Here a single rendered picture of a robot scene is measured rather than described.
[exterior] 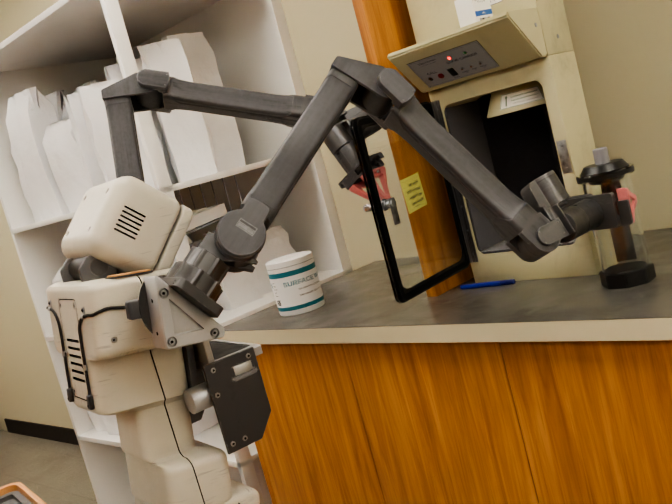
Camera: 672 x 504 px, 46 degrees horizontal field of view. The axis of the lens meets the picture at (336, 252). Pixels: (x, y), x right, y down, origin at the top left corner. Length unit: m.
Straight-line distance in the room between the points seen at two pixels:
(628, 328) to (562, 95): 0.55
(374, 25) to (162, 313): 0.95
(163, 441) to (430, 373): 0.62
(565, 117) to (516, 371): 0.54
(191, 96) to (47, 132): 1.28
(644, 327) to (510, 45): 0.64
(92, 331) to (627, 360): 0.91
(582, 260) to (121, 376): 0.98
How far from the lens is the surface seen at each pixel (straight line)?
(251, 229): 1.26
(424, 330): 1.69
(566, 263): 1.81
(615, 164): 1.61
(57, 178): 3.00
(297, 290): 2.12
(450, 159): 1.42
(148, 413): 1.42
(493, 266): 1.91
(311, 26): 2.75
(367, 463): 2.03
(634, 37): 2.13
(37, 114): 3.07
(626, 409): 1.55
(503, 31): 1.68
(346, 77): 1.42
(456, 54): 1.76
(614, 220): 1.55
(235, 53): 3.04
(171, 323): 1.23
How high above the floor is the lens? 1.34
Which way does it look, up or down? 7 degrees down
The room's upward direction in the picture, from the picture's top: 15 degrees counter-clockwise
